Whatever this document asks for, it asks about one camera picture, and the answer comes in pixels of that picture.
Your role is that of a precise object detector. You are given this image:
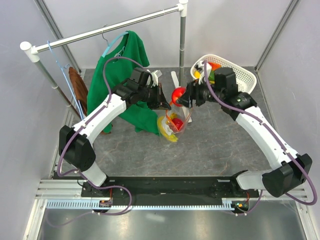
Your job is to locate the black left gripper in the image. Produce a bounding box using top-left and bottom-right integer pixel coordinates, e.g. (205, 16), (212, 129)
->
(138, 83), (171, 111)

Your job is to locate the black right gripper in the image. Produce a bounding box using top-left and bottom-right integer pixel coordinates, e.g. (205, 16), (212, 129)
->
(176, 75), (224, 109)

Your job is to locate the red apple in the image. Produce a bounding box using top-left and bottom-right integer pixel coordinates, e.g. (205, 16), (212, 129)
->
(171, 87), (186, 107)

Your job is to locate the clear zip top bag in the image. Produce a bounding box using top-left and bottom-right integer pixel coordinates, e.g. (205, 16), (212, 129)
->
(157, 101), (193, 143)

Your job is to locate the red pomegranate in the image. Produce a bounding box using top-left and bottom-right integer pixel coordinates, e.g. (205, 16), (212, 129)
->
(171, 117), (184, 132)

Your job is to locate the green bell pepper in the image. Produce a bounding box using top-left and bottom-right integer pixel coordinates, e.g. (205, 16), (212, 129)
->
(208, 71), (215, 84)

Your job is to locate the yellow banana bunch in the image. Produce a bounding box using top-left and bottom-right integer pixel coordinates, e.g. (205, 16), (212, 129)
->
(157, 113), (179, 143)

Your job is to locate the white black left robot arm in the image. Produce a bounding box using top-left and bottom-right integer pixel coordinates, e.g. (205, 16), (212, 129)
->
(58, 67), (171, 197)

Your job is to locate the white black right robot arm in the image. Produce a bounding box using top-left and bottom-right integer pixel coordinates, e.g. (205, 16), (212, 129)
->
(172, 67), (313, 198)

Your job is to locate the green shirt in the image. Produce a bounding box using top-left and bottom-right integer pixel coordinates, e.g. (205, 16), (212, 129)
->
(86, 30), (161, 137)

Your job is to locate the yellow lemon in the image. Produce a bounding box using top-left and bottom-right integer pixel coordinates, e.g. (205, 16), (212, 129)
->
(194, 71), (201, 79)

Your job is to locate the white plastic basket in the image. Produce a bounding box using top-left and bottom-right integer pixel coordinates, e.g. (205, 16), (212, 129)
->
(190, 54), (257, 94)

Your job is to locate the blue shirt hanger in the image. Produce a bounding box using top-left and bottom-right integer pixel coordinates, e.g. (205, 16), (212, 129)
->
(101, 31), (129, 58)

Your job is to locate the light blue hanger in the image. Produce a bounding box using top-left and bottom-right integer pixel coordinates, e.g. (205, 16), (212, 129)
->
(47, 40), (85, 120)

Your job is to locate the brown towel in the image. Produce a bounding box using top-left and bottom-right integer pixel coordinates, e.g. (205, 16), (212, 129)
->
(68, 66), (88, 116)

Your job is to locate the white clothes rack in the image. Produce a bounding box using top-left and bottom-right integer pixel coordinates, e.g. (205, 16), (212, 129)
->
(19, 0), (188, 119)

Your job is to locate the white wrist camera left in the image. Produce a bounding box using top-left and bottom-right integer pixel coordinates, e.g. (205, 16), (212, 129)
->
(147, 70), (162, 87)

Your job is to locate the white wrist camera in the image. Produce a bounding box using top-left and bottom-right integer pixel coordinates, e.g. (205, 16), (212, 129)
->
(195, 61), (208, 85)
(147, 70), (162, 87)

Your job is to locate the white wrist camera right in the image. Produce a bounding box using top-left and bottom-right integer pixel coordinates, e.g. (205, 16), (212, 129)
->
(195, 61), (208, 85)

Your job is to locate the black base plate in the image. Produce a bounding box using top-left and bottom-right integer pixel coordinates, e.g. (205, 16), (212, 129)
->
(81, 176), (259, 207)

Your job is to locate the aluminium frame rail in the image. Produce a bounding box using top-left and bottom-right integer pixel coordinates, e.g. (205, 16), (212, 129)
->
(36, 179), (308, 201)

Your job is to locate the slotted cable duct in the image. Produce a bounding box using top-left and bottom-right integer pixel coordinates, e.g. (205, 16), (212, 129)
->
(46, 199), (242, 211)

